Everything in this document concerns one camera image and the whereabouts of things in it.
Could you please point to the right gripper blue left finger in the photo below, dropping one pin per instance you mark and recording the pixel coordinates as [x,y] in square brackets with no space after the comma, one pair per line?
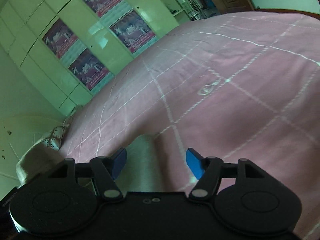
[106,170]

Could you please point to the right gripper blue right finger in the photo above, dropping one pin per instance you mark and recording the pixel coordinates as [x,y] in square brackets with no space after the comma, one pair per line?
[207,171]

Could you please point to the grey pants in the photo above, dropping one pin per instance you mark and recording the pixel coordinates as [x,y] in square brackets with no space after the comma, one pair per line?
[141,172]

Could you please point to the white patterned pillow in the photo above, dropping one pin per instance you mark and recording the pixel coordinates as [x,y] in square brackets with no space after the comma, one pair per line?
[54,138]

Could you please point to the pink checked bed sheet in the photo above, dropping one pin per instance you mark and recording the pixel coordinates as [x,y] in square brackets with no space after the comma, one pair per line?
[242,85]

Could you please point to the white wardrobe with posters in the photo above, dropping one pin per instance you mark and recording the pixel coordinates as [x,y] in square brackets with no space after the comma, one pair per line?
[69,49]

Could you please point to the white corner shelf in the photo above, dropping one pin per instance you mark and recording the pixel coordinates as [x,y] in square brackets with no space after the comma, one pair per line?
[172,0]

